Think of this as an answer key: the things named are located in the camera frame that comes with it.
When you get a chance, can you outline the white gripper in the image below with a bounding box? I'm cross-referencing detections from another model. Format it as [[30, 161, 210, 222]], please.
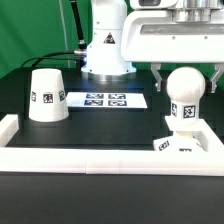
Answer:
[[121, 0, 224, 93]]

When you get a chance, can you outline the white lamp bulb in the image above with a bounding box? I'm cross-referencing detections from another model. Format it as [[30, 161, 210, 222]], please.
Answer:
[[167, 67, 205, 125]]

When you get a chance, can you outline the white lamp base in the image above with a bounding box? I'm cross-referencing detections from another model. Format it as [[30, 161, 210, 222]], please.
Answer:
[[153, 115, 209, 153]]

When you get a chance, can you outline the white lamp shade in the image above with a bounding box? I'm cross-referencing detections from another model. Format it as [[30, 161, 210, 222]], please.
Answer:
[[29, 68, 69, 122]]

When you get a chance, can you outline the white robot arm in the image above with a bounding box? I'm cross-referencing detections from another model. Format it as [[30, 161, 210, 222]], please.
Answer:
[[82, 0, 224, 92]]

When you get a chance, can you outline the white marker sheet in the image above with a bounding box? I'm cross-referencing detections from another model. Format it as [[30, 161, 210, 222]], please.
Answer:
[[67, 92, 147, 109]]

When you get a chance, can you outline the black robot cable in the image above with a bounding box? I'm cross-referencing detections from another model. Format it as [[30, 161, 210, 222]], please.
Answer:
[[20, 0, 88, 69]]

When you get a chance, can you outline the white foam border wall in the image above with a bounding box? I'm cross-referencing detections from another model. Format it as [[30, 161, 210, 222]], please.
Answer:
[[0, 114, 224, 176]]

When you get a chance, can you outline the grey thin cable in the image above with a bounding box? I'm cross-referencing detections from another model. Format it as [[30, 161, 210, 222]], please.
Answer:
[[58, 0, 72, 69]]

